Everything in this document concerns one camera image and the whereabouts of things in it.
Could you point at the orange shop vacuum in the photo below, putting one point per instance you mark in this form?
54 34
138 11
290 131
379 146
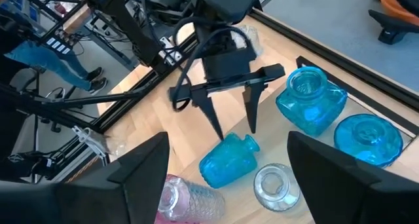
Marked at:
394 6

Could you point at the teal square glass vase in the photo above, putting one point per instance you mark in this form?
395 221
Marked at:
311 112

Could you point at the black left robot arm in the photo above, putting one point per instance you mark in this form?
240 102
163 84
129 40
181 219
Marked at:
131 27

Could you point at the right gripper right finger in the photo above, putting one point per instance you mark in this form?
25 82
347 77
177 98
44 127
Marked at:
353 197

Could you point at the clear ribbed glass vase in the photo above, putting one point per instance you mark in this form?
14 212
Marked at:
276 188

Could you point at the clear diamond-pattern jar vase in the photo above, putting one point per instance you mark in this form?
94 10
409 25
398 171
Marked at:
196 201

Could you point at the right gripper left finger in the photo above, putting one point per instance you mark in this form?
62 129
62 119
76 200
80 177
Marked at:
98 201

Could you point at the small teal bottle vase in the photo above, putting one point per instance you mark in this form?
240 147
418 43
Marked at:
226 165

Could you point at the wooden side table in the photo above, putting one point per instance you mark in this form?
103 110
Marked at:
77 19

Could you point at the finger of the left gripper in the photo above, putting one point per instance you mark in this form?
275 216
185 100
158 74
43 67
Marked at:
207 109
253 103

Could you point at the person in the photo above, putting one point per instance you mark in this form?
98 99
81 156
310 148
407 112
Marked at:
42 58

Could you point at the button box white keys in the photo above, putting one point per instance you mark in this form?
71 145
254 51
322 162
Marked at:
58 45

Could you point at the teal round glass vase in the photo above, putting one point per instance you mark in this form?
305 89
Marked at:
370 145

